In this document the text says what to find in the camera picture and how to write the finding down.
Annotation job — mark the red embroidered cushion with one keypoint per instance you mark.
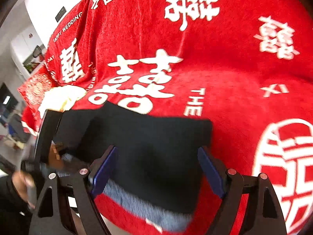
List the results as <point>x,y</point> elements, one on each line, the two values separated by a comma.
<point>34,88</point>

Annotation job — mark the black pants with patterned lining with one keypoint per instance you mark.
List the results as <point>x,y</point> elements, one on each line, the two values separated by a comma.
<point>157,174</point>

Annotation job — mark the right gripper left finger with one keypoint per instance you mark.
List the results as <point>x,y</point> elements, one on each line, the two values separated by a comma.
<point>52,214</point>

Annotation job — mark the red blanket with white characters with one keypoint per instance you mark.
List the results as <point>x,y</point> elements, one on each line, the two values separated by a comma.
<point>244,64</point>

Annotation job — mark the person's left hand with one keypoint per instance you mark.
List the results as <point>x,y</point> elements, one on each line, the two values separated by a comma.
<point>21,182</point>

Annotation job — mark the white folded cloth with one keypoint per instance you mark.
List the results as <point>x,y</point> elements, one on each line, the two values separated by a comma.
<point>61,98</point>

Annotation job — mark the white wall cabinet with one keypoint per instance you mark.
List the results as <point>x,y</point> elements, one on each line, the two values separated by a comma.
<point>27,51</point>

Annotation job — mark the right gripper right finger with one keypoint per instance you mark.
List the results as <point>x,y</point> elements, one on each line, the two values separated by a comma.
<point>262,212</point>

